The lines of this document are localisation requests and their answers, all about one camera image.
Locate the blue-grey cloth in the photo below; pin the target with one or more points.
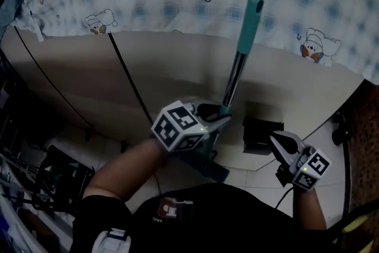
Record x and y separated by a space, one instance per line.
12 9

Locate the teal and chrome mop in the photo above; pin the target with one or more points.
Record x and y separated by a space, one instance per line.
250 29

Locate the person's black shirt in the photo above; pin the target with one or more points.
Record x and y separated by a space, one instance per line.
222 225

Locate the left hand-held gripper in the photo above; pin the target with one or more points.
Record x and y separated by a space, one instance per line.
174 127

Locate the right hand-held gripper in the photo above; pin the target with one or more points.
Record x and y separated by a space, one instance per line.
308 169

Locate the person's left forearm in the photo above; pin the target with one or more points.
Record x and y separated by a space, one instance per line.
124 169

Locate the white waist pouch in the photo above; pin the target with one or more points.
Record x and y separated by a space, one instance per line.
112 241

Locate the black stand base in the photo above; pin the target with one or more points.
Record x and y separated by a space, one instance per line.
340 130

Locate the beige cabinet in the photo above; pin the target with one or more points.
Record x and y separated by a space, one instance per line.
177 68

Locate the yellow padded black frame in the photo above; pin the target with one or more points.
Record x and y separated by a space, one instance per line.
355 225

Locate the cluttered metal shelf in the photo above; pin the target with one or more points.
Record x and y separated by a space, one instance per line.
12 186

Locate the person's right forearm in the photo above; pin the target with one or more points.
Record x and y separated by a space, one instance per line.
308 210

